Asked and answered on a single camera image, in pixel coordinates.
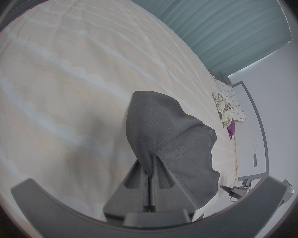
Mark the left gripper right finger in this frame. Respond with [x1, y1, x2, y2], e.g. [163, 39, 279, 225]
[151, 155, 197, 219]

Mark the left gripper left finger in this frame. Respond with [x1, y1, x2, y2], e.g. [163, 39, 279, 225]
[103, 159, 149, 220]

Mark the black T-shirt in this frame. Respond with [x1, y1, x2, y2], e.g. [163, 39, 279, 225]
[126, 91, 220, 209]

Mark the bed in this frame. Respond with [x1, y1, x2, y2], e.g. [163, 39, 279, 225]
[0, 0, 269, 220]

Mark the purple garment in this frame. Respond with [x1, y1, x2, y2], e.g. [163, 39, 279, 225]
[226, 120, 236, 140]

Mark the white printed garment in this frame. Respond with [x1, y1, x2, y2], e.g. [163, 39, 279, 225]
[212, 92, 235, 128]

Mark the white printed pillow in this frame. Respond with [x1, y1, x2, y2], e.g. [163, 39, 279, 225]
[215, 79, 246, 123]

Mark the grey bedside table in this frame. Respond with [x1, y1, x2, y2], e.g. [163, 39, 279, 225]
[209, 68, 232, 85]

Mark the black chest of drawers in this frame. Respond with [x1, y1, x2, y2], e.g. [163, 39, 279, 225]
[5, 0, 55, 17]

